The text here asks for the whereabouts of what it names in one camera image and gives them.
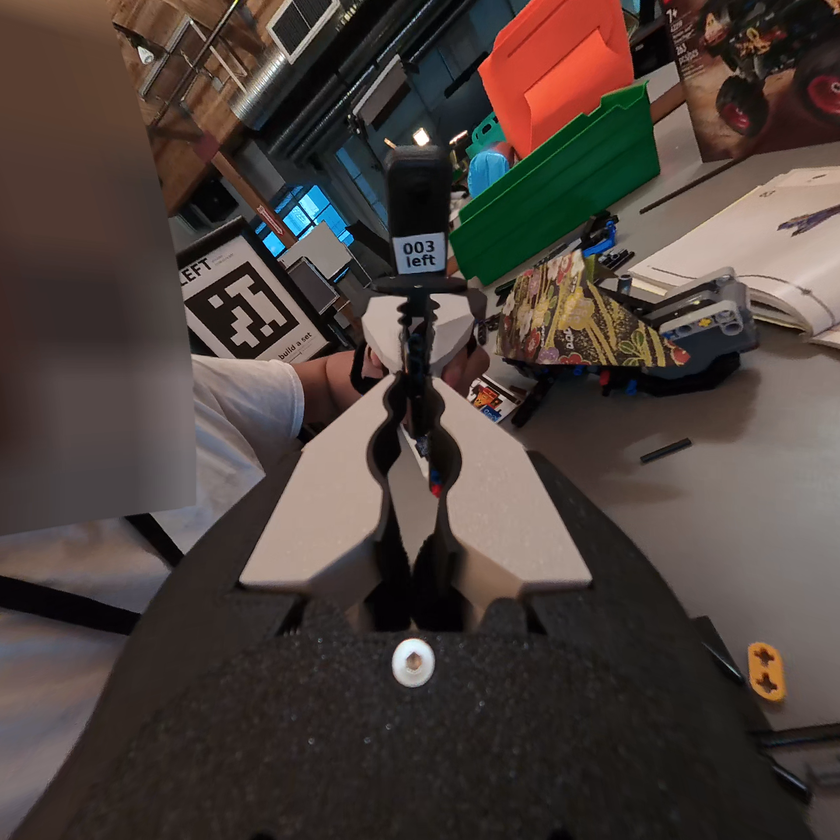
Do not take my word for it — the lego instruction booklet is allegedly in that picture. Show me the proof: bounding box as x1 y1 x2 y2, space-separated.
630 167 840 349

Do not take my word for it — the white ceiling vent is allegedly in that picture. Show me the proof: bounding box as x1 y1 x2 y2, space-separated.
266 0 342 56

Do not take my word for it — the grey lego assembly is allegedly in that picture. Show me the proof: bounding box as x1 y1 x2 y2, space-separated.
591 266 759 398

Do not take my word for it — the lego set box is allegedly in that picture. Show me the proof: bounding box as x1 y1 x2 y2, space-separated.
663 0 840 161

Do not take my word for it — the crinkled plastic bag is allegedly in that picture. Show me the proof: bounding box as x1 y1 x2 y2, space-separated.
469 147 519 198

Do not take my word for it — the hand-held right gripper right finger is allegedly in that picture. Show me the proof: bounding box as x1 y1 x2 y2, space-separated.
410 377 593 631

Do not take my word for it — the orange lego connector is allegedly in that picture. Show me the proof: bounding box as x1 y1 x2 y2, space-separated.
748 642 786 702

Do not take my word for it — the black blue lego part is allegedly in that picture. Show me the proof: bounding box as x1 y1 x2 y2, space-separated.
399 328 454 500

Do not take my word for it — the green plastic bin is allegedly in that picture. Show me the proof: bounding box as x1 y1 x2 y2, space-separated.
449 82 660 286

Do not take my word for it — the white rolling whiteboard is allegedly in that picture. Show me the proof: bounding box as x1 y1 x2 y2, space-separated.
282 223 358 316

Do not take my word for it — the black chest harness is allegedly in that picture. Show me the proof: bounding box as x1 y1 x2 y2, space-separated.
0 515 186 635

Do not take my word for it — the person's left hand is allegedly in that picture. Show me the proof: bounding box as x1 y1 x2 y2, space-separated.
325 344 491 434

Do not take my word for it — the framed marker sign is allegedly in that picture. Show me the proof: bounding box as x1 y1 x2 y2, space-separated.
177 217 336 362

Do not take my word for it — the person's left forearm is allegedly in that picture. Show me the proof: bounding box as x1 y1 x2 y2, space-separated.
292 354 336 437

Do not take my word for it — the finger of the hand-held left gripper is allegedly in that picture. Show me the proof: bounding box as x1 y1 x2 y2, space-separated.
428 295 478 373
362 297 412 375

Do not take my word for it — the silver air duct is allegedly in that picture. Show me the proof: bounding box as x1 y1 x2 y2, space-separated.
230 39 342 132

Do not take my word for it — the lego sticker sheet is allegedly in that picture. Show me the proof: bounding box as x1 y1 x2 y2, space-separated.
469 377 526 424

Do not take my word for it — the orange plastic bin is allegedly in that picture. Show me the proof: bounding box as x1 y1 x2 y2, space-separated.
479 0 634 158

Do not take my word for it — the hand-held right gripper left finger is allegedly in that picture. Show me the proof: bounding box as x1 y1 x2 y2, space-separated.
238 374 421 631

